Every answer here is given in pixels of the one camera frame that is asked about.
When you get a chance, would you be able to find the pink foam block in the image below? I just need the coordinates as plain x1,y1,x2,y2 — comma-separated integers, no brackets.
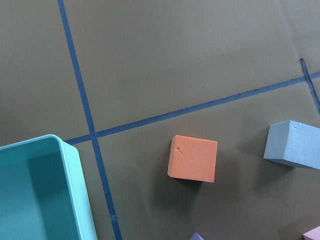
303,226,320,240

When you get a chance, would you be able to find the teal plastic bin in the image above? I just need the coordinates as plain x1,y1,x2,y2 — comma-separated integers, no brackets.
0,134,97,240

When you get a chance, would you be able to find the orange foam block left side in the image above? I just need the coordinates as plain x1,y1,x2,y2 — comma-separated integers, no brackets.
167,135,218,183

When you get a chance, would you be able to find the purple foam block left side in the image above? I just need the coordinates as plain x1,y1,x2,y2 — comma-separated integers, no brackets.
189,232,205,240

